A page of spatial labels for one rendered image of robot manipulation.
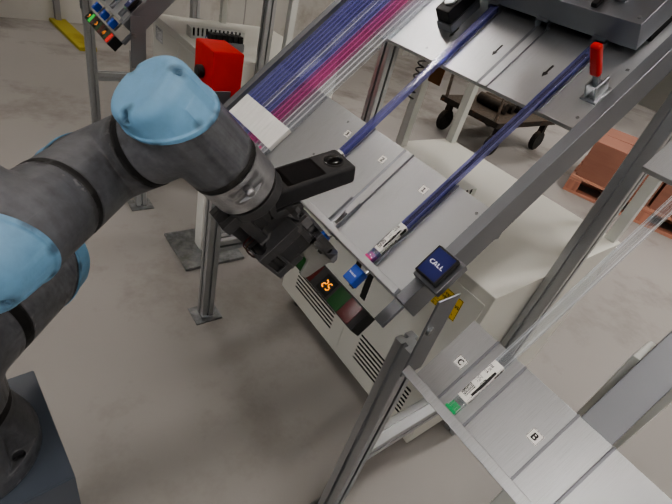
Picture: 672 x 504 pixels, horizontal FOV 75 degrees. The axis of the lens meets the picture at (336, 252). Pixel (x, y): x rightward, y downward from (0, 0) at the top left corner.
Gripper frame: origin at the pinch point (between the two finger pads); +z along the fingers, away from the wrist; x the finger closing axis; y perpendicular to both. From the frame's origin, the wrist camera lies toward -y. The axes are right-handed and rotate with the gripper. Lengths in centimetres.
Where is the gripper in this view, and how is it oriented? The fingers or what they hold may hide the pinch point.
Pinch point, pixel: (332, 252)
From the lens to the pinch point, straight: 63.8
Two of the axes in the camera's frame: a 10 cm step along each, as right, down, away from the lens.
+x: 5.7, 5.9, -5.7
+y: -7.3, 6.9, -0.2
